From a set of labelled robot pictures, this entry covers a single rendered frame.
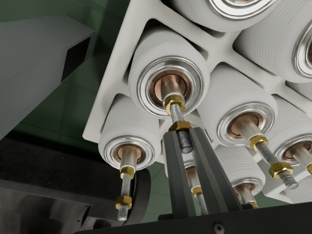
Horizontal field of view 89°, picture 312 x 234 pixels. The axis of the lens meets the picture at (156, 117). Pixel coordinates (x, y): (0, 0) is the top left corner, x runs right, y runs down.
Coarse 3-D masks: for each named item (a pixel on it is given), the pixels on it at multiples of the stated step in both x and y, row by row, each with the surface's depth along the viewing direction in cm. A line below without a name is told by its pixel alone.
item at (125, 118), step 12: (120, 96) 30; (120, 108) 26; (132, 108) 26; (108, 120) 25; (120, 120) 23; (132, 120) 23; (144, 120) 24; (156, 120) 27; (108, 132) 22; (120, 132) 22; (132, 132) 22; (144, 132) 22; (156, 132) 24; (156, 144) 23; (156, 156) 25
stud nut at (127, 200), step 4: (120, 196) 18; (124, 196) 18; (128, 196) 18; (116, 200) 18; (120, 200) 17; (124, 200) 17; (128, 200) 18; (116, 204) 17; (120, 204) 17; (124, 204) 17; (128, 204) 17; (128, 208) 18
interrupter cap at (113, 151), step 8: (120, 136) 22; (128, 136) 21; (136, 136) 22; (112, 144) 22; (120, 144) 22; (128, 144) 22; (136, 144) 22; (144, 144) 22; (104, 152) 23; (112, 152) 23; (120, 152) 24; (144, 152) 24; (152, 152) 23; (112, 160) 24; (120, 160) 24; (136, 160) 25; (144, 160) 24; (152, 160) 24; (136, 168) 25
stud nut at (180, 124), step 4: (172, 124) 12; (176, 124) 11; (180, 124) 11; (184, 124) 11; (188, 124) 12; (172, 128) 12; (176, 128) 11; (180, 128) 11; (184, 128) 11; (188, 128) 11; (176, 132) 11; (188, 132) 11
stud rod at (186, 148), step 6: (174, 108) 14; (180, 108) 14; (174, 114) 13; (180, 114) 13; (174, 120) 13; (180, 120) 13; (180, 132) 11; (186, 132) 11; (180, 138) 11; (186, 138) 11; (180, 144) 11; (186, 144) 10; (186, 150) 11
